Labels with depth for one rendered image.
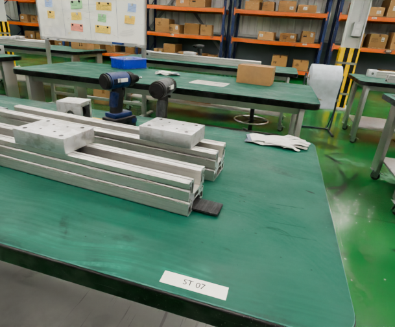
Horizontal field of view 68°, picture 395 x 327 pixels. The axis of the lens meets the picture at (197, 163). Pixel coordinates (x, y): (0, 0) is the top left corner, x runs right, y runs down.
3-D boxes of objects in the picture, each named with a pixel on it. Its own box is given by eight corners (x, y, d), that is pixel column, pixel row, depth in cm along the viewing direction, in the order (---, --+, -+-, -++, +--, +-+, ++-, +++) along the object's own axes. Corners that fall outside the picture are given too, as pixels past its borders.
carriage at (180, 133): (139, 147, 86) (139, 125, 83) (156, 137, 95) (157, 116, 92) (190, 158, 81) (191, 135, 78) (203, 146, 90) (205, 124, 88)
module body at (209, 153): (0, 133, 105) (-5, 109, 102) (24, 126, 114) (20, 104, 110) (213, 181, 82) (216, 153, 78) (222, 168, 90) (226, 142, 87)
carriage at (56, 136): (17, 152, 76) (11, 128, 74) (50, 141, 86) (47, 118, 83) (66, 165, 72) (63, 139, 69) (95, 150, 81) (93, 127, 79)
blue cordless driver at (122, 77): (99, 129, 117) (95, 71, 108) (135, 119, 132) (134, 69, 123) (113, 133, 113) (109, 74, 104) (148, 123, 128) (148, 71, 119)
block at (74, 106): (54, 126, 116) (52, 102, 113) (71, 119, 127) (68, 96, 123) (78, 128, 115) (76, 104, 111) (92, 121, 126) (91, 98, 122)
